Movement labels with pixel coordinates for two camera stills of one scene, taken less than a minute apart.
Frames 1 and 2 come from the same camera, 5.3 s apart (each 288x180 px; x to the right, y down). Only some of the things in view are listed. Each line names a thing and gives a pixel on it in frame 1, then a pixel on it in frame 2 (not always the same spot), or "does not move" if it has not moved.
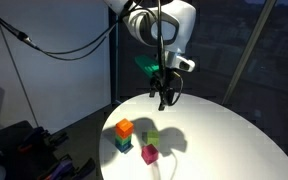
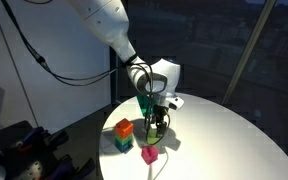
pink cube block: x=149 y=154 does not move
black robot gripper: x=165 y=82 -> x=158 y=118
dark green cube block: x=123 y=141 does not move
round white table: x=202 y=136 does not move
